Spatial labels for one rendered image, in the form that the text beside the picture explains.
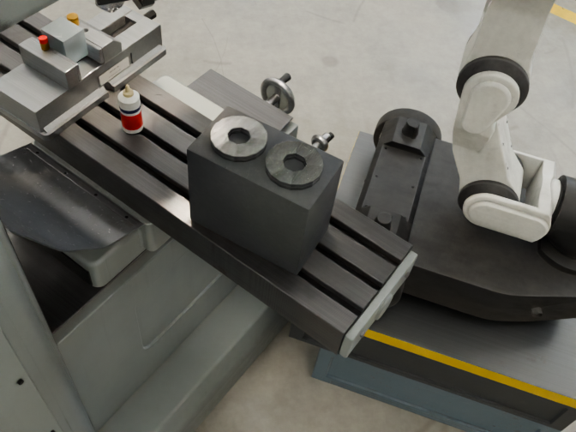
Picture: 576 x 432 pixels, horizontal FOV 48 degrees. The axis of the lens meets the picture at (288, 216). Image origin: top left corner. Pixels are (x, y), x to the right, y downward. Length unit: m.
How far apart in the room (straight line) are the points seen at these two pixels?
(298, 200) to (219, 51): 2.05
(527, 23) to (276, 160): 0.58
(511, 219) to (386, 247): 0.51
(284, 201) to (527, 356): 0.99
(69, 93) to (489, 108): 0.83
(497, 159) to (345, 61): 1.56
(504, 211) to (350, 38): 1.72
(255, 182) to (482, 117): 0.59
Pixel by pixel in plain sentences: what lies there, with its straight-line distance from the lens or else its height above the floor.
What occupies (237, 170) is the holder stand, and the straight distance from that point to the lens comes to 0.98.
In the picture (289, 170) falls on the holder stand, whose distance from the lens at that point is 0.97.
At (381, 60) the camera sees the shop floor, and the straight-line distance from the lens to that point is 3.03.
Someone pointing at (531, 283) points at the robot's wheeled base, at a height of 0.57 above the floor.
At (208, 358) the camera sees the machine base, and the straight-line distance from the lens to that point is 1.82.
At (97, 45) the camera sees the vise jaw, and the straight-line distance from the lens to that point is 1.33.
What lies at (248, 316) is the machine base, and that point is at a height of 0.20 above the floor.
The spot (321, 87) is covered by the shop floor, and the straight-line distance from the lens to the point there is 2.83.
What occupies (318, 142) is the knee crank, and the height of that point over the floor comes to 0.52.
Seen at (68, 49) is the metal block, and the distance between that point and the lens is 1.31.
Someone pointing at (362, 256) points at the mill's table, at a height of 0.93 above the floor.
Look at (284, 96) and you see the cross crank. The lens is 1.80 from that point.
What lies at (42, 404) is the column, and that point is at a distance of 1.28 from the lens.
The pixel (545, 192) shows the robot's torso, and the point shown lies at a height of 0.74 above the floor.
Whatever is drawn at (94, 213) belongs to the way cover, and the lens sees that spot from 1.26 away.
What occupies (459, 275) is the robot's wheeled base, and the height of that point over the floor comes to 0.57.
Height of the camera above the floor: 1.86
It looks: 53 degrees down
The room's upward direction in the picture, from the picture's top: 9 degrees clockwise
